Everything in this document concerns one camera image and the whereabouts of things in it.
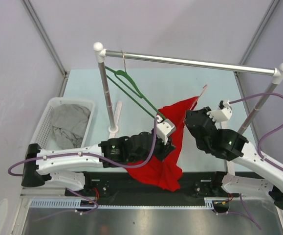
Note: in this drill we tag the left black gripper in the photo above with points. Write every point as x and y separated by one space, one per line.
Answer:
164 149

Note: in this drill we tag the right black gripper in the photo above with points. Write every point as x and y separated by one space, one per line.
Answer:
203 111

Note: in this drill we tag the pink wire hanger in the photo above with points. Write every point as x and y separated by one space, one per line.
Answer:
202 92

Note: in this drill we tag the grey t shirt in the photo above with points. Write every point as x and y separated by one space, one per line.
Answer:
69 123

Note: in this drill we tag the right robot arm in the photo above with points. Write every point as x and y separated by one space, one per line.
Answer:
229 145

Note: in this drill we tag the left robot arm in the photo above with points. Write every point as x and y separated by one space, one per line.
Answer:
58 166

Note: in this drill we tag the silver clothes rack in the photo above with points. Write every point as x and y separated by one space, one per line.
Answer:
187 61

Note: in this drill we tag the white plastic basket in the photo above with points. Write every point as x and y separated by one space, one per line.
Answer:
42 138

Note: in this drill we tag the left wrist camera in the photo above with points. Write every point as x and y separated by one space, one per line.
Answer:
164 128

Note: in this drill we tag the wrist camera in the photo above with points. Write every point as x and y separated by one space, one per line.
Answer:
223 113
164 128

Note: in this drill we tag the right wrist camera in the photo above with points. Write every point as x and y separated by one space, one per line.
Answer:
223 113

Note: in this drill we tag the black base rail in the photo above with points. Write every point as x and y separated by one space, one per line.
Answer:
107 184

